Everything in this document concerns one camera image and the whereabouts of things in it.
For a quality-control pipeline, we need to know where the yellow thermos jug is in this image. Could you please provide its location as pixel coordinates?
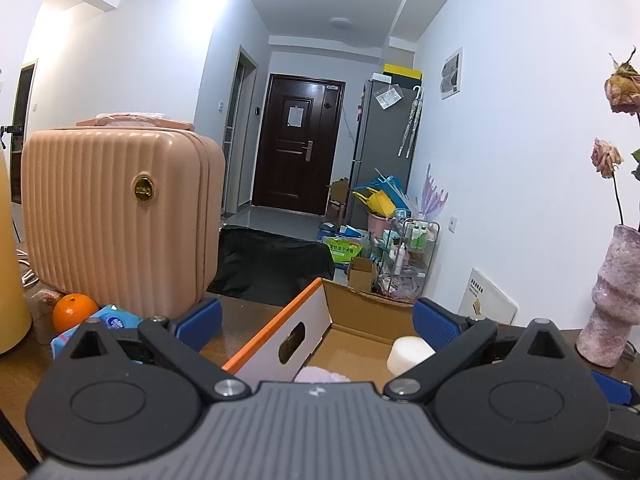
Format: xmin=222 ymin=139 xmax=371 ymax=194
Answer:
xmin=0 ymin=156 xmax=32 ymax=354

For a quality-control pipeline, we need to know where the yellow blue bags pile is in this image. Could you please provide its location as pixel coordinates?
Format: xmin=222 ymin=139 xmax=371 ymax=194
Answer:
xmin=352 ymin=172 xmax=412 ymax=218

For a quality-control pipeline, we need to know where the wall electrical panel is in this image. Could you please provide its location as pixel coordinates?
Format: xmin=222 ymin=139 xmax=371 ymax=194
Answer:
xmin=440 ymin=48 xmax=463 ymax=100

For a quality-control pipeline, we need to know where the blue tissue pack open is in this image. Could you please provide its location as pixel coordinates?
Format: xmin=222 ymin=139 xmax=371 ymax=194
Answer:
xmin=51 ymin=306 xmax=155 ymax=365

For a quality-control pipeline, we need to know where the wire rack with bottles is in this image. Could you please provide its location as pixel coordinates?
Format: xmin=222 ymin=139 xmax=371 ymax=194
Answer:
xmin=372 ymin=218 xmax=440 ymax=304

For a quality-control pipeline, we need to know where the dark brown entrance door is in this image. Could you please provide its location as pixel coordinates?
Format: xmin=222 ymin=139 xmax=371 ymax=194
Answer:
xmin=252 ymin=74 xmax=345 ymax=216

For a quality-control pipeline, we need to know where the pink textured ceramic vase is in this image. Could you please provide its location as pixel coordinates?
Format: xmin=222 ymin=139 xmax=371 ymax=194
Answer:
xmin=576 ymin=226 xmax=639 ymax=368

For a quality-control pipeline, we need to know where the light pink soft cloth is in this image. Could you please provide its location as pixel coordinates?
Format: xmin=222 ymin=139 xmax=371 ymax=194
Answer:
xmin=294 ymin=366 xmax=350 ymax=384

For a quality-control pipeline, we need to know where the white folded umbrella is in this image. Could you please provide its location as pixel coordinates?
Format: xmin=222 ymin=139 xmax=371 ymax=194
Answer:
xmin=397 ymin=86 xmax=423 ymax=159

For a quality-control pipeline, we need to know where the red orange cardboard box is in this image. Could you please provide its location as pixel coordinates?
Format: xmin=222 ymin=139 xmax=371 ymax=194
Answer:
xmin=222 ymin=278 xmax=420 ymax=390

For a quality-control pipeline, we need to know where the yellow box on fridge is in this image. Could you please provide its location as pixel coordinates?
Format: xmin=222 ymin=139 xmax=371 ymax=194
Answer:
xmin=383 ymin=63 xmax=422 ymax=80

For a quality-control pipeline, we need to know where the black bag on floor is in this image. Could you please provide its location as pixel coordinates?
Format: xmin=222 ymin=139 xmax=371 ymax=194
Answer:
xmin=207 ymin=226 xmax=335 ymax=307

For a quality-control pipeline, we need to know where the orange fruit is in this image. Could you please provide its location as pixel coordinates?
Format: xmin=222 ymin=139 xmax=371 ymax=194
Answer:
xmin=52 ymin=294 xmax=100 ymax=334

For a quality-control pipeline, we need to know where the white board leaning on wall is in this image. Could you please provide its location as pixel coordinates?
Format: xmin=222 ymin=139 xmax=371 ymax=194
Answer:
xmin=458 ymin=268 xmax=518 ymax=325

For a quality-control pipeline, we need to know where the dried pink rose bouquet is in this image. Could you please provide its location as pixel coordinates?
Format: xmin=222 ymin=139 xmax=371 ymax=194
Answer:
xmin=590 ymin=46 xmax=639 ymax=226

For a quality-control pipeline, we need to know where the grey refrigerator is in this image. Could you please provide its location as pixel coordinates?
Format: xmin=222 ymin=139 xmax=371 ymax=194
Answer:
xmin=349 ymin=79 xmax=416 ymax=194

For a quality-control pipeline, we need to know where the pink ribbed suitcase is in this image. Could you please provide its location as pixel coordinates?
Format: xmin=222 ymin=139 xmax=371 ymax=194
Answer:
xmin=21 ymin=119 xmax=226 ymax=318

